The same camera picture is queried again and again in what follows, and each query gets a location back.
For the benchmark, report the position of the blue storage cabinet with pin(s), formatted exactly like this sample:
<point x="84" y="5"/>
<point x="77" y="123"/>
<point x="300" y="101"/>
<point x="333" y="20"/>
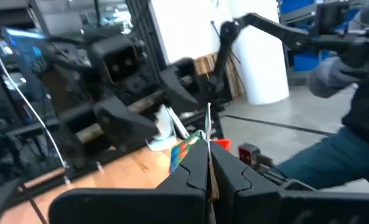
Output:
<point x="305" y="62"/>

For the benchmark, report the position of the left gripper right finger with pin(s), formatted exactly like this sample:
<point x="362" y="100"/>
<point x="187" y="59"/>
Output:
<point x="231" y="177"/>

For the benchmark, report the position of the person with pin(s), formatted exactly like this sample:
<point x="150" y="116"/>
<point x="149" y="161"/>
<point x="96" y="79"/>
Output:
<point x="343" y="158"/>

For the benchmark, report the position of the person's hand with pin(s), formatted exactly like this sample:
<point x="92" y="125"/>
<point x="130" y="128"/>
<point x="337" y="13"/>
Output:
<point x="330" y="74"/>

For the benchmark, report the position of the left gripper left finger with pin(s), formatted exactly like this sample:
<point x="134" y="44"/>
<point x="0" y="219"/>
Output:
<point x="193" y="174"/>

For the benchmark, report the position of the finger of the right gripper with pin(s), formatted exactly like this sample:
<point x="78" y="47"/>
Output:
<point x="122" y="121"/>
<point x="178" y="87"/>

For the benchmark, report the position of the red plastic basket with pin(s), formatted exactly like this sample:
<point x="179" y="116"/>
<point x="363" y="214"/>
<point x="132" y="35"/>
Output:
<point x="224" y="143"/>

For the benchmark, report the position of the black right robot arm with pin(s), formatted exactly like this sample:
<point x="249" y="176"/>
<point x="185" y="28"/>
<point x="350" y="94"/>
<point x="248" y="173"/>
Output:
<point x="69" y="59"/>

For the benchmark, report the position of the stacked wooden boards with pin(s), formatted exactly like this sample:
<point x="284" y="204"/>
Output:
<point x="207" y="67"/>

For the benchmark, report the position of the large white roll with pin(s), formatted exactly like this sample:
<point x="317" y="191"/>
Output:
<point x="262" y="71"/>

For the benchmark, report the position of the grey table-level camera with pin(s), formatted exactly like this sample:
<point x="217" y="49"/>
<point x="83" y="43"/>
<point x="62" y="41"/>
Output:
<point x="246" y="154"/>

